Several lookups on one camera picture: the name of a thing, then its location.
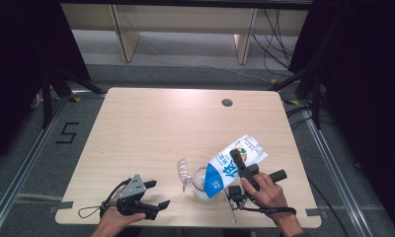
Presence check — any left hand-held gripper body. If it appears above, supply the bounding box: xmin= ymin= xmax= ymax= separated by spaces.
xmin=116 ymin=174 xmax=148 ymax=219

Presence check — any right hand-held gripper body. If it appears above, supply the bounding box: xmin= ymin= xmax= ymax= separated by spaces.
xmin=223 ymin=163 xmax=288 ymax=224

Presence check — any blue white milk carton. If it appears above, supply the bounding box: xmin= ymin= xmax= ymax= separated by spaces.
xmin=203 ymin=134 xmax=269 ymax=199

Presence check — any clear jar with flip lid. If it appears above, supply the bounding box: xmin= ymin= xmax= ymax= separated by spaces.
xmin=176 ymin=157 xmax=219 ymax=201

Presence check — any person's right hand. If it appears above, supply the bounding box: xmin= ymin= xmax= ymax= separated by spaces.
xmin=239 ymin=172 xmax=297 ymax=227

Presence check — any person's left hand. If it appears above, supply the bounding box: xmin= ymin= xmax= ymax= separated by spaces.
xmin=99 ymin=187 xmax=147 ymax=232

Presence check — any black metal stand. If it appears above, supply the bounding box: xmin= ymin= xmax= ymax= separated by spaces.
xmin=269 ymin=65 xmax=324 ymax=130
xmin=40 ymin=65 xmax=105 ymax=129

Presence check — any dark curtain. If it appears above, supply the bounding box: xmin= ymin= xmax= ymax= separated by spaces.
xmin=0 ymin=0 xmax=91 ymax=167
xmin=288 ymin=0 xmax=395 ymax=233

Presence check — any beige wooden shelf unit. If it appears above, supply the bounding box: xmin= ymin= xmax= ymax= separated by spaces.
xmin=60 ymin=3 xmax=310 ymax=65

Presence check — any black cord loop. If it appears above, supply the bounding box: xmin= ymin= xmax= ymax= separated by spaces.
xmin=241 ymin=205 xmax=297 ymax=215
xmin=77 ymin=178 xmax=132 ymax=220

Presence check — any black floor cable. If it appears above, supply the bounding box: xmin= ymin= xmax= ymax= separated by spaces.
xmin=308 ymin=179 xmax=352 ymax=237

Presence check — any aluminium floor rail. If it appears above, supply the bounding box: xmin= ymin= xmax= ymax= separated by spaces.
xmin=0 ymin=98 xmax=69 ymax=237
xmin=298 ymin=100 xmax=375 ymax=237

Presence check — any bundle of black cables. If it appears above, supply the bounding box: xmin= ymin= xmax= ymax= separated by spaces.
xmin=251 ymin=9 xmax=296 ymax=80

